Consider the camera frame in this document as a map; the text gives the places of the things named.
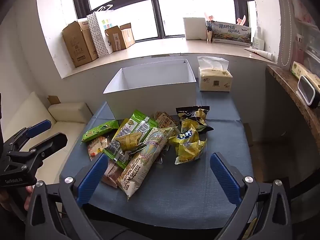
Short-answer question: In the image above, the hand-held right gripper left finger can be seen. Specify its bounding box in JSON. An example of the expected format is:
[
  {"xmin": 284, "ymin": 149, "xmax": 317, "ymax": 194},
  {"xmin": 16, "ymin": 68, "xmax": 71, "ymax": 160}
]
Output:
[{"xmin": 25, "ymin": 152, "xmax": 110, "ymax": 240}]

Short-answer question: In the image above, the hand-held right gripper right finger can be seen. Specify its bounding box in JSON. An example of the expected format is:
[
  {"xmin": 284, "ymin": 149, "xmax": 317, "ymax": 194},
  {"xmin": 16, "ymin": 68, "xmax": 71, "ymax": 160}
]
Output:
[{"xmin": 209, "ymin": 152, "xmax": 293, "ymax": 240}]

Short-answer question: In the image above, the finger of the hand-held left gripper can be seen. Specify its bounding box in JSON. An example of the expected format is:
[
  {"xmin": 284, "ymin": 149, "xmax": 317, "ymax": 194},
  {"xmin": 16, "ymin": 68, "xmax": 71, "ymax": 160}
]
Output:
[
  {"xmin": 4, "ymin": 119, "xmax": 52, "ymax": 153},
  {"xmin": 29, "ymin": 132, "xmax": 68, "ymax": 161}
]

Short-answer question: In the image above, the pink brown snack packet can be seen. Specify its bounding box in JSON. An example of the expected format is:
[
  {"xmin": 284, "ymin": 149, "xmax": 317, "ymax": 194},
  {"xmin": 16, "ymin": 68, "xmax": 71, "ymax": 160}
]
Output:
[{"xmin": 101, "ymin": 160, "xmax": 120, "ymax": 188}]

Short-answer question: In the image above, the clear packet with orange snack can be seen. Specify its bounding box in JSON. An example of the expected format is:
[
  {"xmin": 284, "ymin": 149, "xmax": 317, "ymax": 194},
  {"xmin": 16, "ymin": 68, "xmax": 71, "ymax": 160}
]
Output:
[{"xmin": 87, "ymin": 136, "xmax": 108, "ymax": 161}]

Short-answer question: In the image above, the yellow snack packet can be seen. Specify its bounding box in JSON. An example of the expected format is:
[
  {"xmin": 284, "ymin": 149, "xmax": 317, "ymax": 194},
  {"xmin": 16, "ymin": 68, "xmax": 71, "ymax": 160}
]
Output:
[
  {"xmin": 174, "ymin": 137, "xmax": 207, "ymax": 165},
  {"xmin": 169, "ymin": 126, "xmax": 200, "ymax": 147}
]

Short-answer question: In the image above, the small green snack packet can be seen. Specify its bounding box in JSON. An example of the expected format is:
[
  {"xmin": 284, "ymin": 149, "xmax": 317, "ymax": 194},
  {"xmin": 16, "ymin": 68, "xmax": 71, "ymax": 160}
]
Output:
[{"xmin": 81, "ymin": 120, "xmax": 119, "ymax": 143}]

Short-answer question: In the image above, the long beige snack packet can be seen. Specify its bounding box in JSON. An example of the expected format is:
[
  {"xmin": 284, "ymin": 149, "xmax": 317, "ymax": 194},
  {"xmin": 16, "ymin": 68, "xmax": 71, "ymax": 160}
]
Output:
[{"xmin": 117, "ymin": 127, "xmax": 175, "ymax": 202}]

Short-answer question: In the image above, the tan snack packet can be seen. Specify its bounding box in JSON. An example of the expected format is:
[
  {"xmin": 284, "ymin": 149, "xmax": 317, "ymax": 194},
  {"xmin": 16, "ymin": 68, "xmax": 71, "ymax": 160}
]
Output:
[{"xmin": 114, "ymin": 133, "xmax": 147, "ymax": 155}]

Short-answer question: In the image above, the black and yellow chip bag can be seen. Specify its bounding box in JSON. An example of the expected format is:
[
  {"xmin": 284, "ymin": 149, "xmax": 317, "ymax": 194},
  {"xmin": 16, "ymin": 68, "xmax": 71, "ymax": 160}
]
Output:
[{"xmin": 175, "ymin": 106, "xmax": 214, "ymax": 133}]

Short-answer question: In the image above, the long green snack packet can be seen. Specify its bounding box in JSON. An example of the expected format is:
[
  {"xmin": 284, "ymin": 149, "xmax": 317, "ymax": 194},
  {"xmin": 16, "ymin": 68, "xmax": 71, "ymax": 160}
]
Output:
[{"xmin": 103, "ymin": 109, "xmax": 158, "ymax": 170}]

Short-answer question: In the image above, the orange brown snack packet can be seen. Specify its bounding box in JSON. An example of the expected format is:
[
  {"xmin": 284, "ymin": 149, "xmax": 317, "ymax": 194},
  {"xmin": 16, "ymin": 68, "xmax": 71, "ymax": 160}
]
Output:
[{"xmin": 154, "ymin": 111, "xmax": 179, "ymax": 128}]

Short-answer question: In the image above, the white cardboard box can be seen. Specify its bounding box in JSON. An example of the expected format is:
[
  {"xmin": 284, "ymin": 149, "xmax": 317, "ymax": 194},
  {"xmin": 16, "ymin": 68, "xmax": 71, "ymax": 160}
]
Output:
[{"xmin": 103, "ymin": 59, "xmax": 197, "ymax": 120}]

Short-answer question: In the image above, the person's left hand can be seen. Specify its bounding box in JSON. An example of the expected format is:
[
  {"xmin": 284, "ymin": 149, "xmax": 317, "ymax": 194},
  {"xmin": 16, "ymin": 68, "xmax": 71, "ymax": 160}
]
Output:
[{"xmin": 24, "ymin": 185, "xmax": 34, "ymax": 209}]

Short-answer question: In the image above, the cream sofa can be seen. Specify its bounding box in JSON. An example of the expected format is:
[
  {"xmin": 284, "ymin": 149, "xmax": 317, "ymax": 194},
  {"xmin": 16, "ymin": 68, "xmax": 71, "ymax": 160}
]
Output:
[{"xmin": 2, "ymin": 91, "xmax": 88, "ymax": 185}]

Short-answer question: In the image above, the large brown cardboard box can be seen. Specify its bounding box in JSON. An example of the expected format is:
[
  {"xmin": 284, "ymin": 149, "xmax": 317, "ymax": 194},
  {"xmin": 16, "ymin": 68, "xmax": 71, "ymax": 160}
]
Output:
[{"xmin": 62, "ymin": 19, "xmax": 98, "ymax": 68}]

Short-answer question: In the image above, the tissue paper pack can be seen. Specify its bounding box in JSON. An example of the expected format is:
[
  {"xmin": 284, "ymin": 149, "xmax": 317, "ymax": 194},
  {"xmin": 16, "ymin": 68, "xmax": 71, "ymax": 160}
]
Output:
[{"xmin": 197, "ymin": 56, "xmax": 233, "ymax": 92}]

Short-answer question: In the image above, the white polka dot paper bag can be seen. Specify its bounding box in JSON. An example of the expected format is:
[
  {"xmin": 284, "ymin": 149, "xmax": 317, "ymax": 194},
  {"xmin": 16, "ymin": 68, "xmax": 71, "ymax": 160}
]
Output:
[{"xmin": 86, "ymin": 4, "xmax": 121, "ymax": 58}]

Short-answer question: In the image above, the brown stone counter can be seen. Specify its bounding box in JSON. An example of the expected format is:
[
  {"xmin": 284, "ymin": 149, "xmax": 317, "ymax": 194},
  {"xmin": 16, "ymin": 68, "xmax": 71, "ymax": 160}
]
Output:
[{"xmin": 266, "ymin": 64, "xmax": 320, "ymax": 150}]

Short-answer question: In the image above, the white container with black lid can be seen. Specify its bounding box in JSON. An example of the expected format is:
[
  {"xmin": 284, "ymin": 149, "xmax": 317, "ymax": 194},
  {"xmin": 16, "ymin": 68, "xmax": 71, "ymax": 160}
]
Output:
[{"xmin": 297, "ymin": 75, "xmax": 320, "ymax": 108}]

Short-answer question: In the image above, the small open cardboard box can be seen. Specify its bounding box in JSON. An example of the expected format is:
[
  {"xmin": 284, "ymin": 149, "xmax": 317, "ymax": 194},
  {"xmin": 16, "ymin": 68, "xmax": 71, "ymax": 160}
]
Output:
[{"xmin": 104, "ymin": 23, "xmax": 136, "ymax": 52}]

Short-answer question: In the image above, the rolled white paper tube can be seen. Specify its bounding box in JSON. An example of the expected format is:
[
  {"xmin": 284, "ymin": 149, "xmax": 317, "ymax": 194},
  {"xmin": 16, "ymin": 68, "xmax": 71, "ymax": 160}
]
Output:
[{"xmin": 244, "ymin": 47, "xmax": 274, "ymax": 61}]

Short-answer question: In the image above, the cream and green carton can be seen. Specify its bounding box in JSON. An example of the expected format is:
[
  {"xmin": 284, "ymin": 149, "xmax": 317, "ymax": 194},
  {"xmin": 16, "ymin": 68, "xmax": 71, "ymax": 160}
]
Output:
[{"xmin": 290, "ymin": 61, "xmax": 320, "ymax": 90}]

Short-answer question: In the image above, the white plastic bottle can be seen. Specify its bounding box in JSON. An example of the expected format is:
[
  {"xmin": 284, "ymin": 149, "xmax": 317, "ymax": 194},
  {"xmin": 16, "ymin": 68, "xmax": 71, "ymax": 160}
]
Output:
[{"xmin": 252, "ymin": 26, "xmax": 265, "ymax": 51}]

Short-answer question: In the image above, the printed landscape gift box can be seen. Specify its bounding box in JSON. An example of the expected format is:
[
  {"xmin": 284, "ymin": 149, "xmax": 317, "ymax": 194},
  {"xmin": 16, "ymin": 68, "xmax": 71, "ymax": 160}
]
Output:
[{"xmin": 211, "ymin": 21, "xmax": 252, "ymax": 47}]

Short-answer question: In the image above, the white foam box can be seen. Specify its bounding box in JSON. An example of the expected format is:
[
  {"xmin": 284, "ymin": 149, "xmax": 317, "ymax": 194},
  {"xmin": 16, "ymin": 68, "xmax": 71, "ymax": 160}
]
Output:
[{"xmin": 183, "ymin": 17, "xmax": 208, "ymax": 40}]

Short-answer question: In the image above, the clear plastic drawer unit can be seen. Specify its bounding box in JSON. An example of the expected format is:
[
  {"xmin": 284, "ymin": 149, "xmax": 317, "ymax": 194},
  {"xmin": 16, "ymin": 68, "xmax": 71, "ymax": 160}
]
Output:
[{"xmin": 291, "ymin": 0, "xmax": 320, "ymax": 78}]

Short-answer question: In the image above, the white hanging cord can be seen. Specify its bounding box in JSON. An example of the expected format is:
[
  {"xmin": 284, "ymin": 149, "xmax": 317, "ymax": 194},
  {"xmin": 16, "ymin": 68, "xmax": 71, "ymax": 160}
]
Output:
[{"xmin": 277, "ymin": 0, "xmax": 293, "ymax": 67}]

